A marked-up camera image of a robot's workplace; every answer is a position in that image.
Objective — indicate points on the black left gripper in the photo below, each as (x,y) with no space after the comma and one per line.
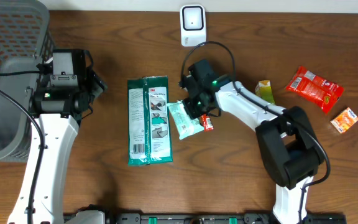
(96,83)

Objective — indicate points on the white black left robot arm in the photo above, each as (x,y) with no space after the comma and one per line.
(55,111)

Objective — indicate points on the yellow green juice carton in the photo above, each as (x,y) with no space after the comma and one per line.
(264,90)

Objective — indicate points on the red snack bag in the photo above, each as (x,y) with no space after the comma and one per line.
(315,89)

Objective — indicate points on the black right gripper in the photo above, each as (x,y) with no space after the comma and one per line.
(192,111)

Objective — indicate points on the grey plastic shopping basket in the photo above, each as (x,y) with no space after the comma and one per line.
(24,42)

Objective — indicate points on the light green wet wipes pack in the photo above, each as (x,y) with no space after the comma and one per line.
(185,125)

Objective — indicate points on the white barcode scanner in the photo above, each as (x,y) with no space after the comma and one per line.
(192,25)

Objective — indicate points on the small orange tissue pack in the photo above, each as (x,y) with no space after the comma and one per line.
(343,121)

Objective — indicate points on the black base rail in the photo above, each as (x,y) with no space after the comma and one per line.
(103,215)

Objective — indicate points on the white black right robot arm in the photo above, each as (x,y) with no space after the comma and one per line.
(289,149)

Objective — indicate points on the small red Nescafe packet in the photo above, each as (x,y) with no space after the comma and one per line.
(206,122)

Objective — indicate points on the dark green packet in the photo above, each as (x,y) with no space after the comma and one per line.
(148,119)

